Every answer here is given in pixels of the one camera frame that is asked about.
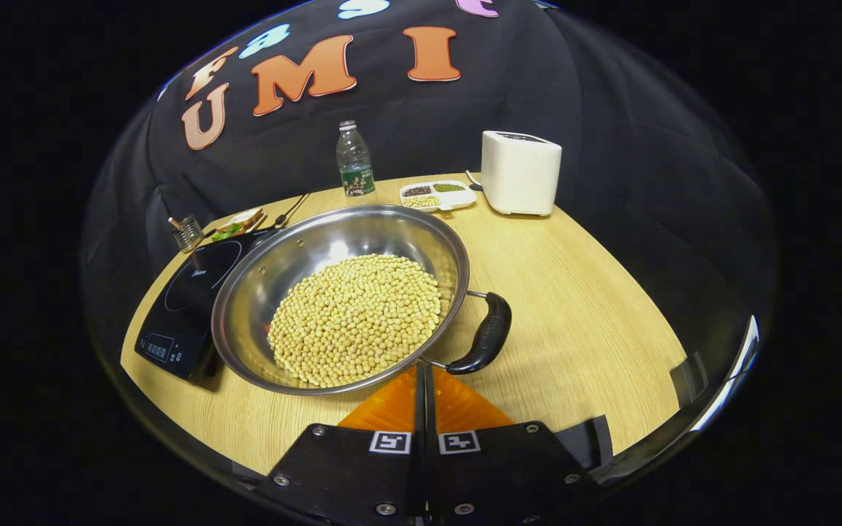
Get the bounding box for black induction cooktop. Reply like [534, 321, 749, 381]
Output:
[134, 228, 283, 382]

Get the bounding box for metal wire utensil holder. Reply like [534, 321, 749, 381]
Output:
[171, 214, 205, 254]

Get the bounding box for clear plastic water bottle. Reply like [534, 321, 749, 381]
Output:
[336, 121, 376, 198]

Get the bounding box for white sandwich plate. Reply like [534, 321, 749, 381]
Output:
[209, 207, 268, 243]

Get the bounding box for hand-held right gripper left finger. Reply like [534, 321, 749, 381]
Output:
[257, 364, 428, 526]

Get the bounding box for white divided bean tray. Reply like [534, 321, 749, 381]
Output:
[400, 180, 478, 213]

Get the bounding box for stainless steel pot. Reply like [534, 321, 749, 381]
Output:
[210, 205, 513, 397]

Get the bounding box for pile of soybeans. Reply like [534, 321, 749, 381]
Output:
[268, 254, 442, 388]

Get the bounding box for black backdrop cloth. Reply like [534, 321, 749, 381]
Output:
[81, 0, 776, 366]

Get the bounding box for sandwich with lettuce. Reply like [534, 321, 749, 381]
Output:
[210, 209, 265, 242]

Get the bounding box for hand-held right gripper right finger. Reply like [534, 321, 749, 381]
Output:
[427, 364, 601, 526]

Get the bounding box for black power cable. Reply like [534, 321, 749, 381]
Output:
[273, 193, 311, 229]

